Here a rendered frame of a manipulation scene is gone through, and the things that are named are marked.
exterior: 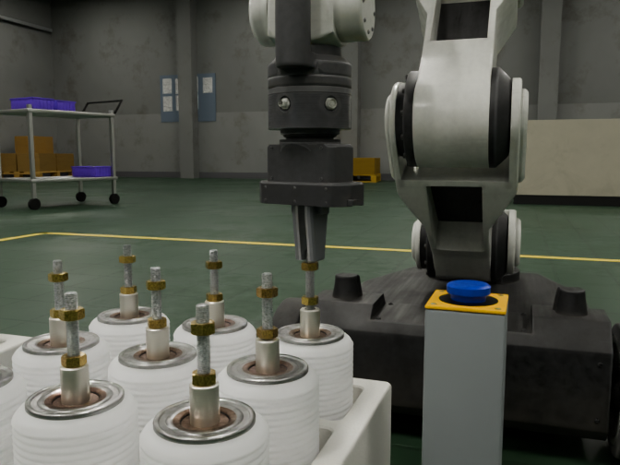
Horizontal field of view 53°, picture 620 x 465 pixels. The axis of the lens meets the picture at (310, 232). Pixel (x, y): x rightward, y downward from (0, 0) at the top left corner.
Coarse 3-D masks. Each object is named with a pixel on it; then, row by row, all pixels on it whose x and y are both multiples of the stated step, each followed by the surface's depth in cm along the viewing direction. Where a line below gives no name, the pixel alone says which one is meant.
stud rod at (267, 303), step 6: (264, 276) 56; (270, 276) 56; (264, 282) 56; (270, 282) 56; (264, 288) 56; (264, 300) 56; (270, 300) 56; (264, 306) 56; (270, 306) 56; (264, 312) 56; (270, 312) 56; (264, 318) 56; (270, 318) 56; (264, 324) 56; (270, 324) 56
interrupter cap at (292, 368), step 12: (240, 360) 59; (252, 360) 59; (288, 360) 59; (300, 360) 59; (228, 372) 56; (240, 372) 56; (252, 372) 56; (288, 372) 56; (300, 372) 55; (252, 384) 53; (264, 384) 53; (276, 384) 53
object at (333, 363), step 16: (288, 352) 64; (304, 352) 64; (320, 352) 64; (336, 352) 64; (352, 352) 68; (320, 368) 64; (336, 368) 65; (352, 368) 68; (320, 384) 64; (336, 384) 65; (352, 384) 68; (320, 400) 64; (336, 400) 65; (320, 416) 64; (336, 416) 65
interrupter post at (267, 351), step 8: (256, 344) 56; (264, 344) 56; (272, 344) 56; (256, 352) 56; (264, 352) 56; (272, 352) 56; (256, 360) 56; (264, 360) 56; (272, 360) 56; (256, 368) 57; (264, 368) 56; (272, 368) 56
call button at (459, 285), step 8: (456, 280) 59; (464, 280) 58; (472, 280) 58; (448, 288) 57; (456, 288) 56; (464, 288) 56; (472, 288) 56; (480, 288) 56; (488, 288) 56; (456, 296) 57; (464, 296) 56; (472, 296) 56; (480, 296) 56
